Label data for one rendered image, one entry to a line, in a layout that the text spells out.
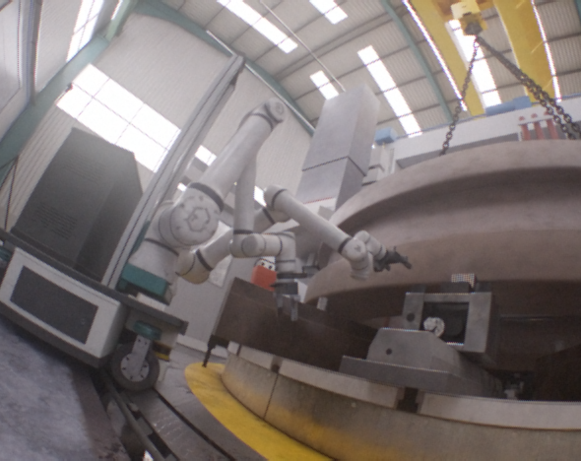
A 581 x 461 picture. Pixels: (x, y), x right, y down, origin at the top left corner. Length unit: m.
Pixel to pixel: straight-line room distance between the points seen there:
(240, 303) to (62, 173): 1.20
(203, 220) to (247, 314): 1.00
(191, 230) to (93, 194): 0.48
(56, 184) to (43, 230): 0.19
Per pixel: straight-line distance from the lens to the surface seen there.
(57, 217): 1.28
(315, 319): 2.02
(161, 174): 1.38
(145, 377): 1.16
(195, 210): 0.96
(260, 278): 1.91
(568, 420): 0.96
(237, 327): 1.85
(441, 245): 1.72
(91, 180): 1.29
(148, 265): 1.08
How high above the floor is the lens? 0.31
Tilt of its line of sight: 23 degrees up
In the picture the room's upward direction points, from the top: 18 degrees clockwise
